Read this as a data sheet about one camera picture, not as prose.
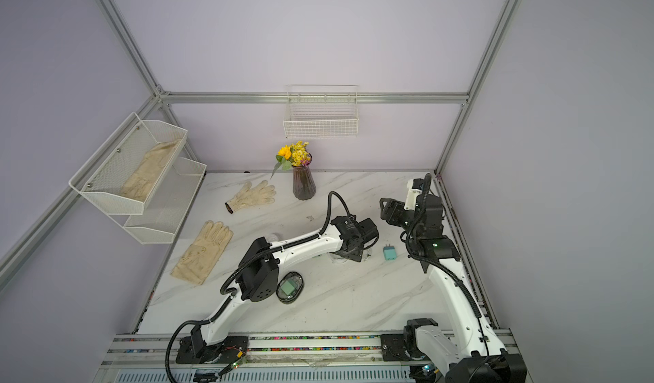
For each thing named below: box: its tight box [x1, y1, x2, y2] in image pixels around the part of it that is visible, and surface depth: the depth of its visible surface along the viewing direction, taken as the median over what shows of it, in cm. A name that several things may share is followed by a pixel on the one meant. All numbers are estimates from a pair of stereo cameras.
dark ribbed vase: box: [292, 165, 316, 201], surface depth 109 cm
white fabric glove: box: [224, 179, 277, 215], surface depth 113 cm
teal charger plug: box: [383, 243, 397, 261], surface depth 95 cm
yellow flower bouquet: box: [269, 140, 311, 180], surface depth 95 cm
